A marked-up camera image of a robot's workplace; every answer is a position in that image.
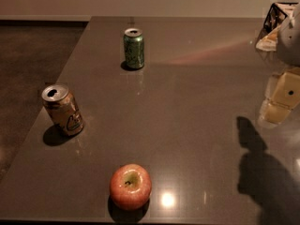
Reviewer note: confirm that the green soda can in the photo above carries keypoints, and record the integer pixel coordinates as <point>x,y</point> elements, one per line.
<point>134,48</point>

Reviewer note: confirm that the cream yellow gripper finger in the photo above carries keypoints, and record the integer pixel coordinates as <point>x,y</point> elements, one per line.
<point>282,95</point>

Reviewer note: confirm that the red apple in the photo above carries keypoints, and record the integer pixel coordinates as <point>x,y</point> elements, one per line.
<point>130,187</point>

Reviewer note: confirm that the gold brown soda can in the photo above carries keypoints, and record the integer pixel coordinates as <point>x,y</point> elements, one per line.
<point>62,107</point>

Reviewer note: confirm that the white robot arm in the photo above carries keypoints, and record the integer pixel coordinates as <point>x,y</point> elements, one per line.
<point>281,34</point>

